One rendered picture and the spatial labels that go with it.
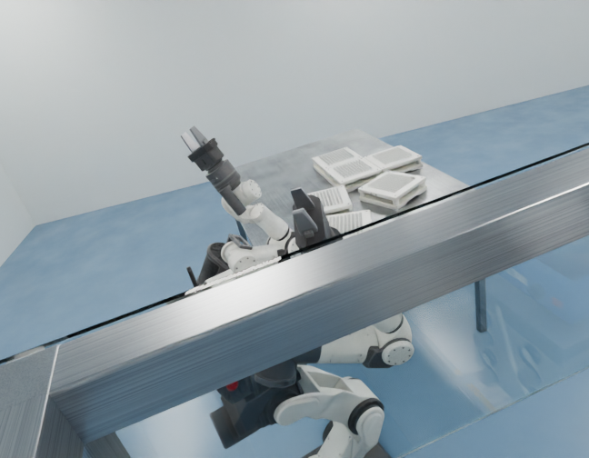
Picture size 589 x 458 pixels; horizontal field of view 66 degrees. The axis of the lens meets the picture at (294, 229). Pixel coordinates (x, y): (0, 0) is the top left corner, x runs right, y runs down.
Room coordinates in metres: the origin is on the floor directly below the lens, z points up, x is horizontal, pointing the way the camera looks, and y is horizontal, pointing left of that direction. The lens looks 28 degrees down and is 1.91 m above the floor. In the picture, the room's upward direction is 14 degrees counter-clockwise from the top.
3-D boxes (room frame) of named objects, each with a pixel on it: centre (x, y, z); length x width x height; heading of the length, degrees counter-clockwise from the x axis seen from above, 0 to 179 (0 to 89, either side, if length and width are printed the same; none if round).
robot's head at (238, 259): (1.02, 0.16, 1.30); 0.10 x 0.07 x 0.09; 21
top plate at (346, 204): (2.09, -0.18, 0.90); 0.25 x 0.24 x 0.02; 87
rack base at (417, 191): (2.09, -0.53, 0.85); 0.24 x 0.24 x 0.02; 34
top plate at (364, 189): (2.09, -0.53, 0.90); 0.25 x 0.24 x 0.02; 124
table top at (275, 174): (2.47, -0.24, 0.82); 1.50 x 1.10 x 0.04; 11
